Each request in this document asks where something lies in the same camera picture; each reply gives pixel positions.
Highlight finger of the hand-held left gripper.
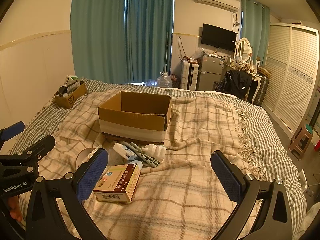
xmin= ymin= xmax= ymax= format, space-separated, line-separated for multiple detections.
xmin=0 ymin=121 xmax=25 ymax=153
xmin=0 ymin=134 xmax=56 ymax=173

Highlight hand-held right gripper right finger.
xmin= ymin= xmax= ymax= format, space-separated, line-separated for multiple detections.
xmin=210 ymin=150 xmax=293 ymax=240

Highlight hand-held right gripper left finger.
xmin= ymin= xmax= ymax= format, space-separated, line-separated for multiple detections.
xmin=26 ymin=148 xmax=109 ymax=240

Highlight orange and maroon medicine box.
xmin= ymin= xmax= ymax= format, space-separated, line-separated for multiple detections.
xmin=93 ymin=164 xmax=141 ymax=203

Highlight white and blue tissue packet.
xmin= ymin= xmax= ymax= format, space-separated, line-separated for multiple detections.
xmin=113 ymin=142 xmax=137 ymax=160

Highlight white round container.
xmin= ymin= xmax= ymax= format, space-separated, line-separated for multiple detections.
xmin=126 ymin=160 xmax=143 ymax=172

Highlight large cardboard box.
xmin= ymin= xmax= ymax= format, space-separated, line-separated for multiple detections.
xmin=97 ymin=91 xmax=172 ymax=146

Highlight white tissue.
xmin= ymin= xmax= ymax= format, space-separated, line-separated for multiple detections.
xmin=144 ymin=144 xmax=167 ymax=163

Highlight person's left hand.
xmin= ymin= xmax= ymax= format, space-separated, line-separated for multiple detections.
xmin=7 ymin=195 xmax=23 ymax=222

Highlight beige plaid blanket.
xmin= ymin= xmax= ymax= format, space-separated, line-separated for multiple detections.
xmin=20 ymin=90 xmax=265 ymax=240

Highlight small brown cardboard box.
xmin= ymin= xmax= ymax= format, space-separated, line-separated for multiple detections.
xmin=54 ymin=80 xmax=88 ymax=109

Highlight green checked bedsheet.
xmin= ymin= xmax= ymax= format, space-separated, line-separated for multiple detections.
xmin=10 ymin=77 xmax=308 ymax=240

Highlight green and white carton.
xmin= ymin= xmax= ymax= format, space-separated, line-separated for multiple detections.
xmin=66 ymin=75 xmax=81 ymax=86

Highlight brown plastic stool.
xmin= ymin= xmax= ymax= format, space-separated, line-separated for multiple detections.
xmin=289 ymin=124 xmax=314 ymax=161

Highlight wooden chair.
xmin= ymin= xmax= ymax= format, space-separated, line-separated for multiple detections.
xmin=214 ymin=80 xmax=227 ymax=92

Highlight brown suitcase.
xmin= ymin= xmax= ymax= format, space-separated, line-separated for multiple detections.
xmin=254 ymin=74 xmax=270 ymax=107

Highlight black jacket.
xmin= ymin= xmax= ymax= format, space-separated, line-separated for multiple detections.
xmin=216 ymin=70 xmax=253 ymax=98

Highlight silver small fridge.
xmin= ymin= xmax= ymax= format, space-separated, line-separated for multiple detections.
xmin=197 ymin=54 xmax=225 ymax=92

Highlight white ribbed suitcase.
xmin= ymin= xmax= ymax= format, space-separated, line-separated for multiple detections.
xmin=181 ymin=60 xmax=200 ymax=90

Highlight dark floral bag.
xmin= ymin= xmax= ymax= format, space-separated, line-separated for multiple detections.
xmin=170 ymin=74 xmax=181 ymax=88

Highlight tan fluffy item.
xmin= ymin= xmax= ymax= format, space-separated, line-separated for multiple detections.
xmin=236 ymin=64 xmax=253 ymax=74

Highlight clear water jug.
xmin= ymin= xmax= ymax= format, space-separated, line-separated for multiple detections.
xmin=156 ymin=72 xmax=173 ymax=88

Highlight white louvred wardrobe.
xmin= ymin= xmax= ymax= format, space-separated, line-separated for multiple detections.
xmin=261 ymin=23 xmax=320 ymax=135

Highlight clear plastic bag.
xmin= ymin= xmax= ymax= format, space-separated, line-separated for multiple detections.
xmin=191 ymin=47 xmax=204 ymax=60

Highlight teal curtain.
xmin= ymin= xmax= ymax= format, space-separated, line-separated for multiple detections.
xmin=125 ymin=0 xmax=175 ymax=85
xmin=241 ymin=0 xmax=270 ymax=63
xmin=70 ymin=0 xmax=127 ymax=85

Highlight oval white vanity mirror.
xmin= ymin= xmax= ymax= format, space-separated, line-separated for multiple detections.
xmin=236 ymin=37 xmax=251 ymax=63

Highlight white pole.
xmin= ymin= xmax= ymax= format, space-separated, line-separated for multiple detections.
xmin=164 ymin=31 xmax=170 ymax=74

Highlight white air conditioner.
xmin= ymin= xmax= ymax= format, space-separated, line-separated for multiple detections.
xmin=197 ymin=0 xmax=241 ymax=12

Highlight wall cables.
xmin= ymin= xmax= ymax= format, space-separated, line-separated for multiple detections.
xmin=178 ymin=36 xmax=187 ymax=60

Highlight black wall television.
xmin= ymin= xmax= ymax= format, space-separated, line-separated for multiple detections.
xmin=202 ymin=23 xmax=237 ymax=51

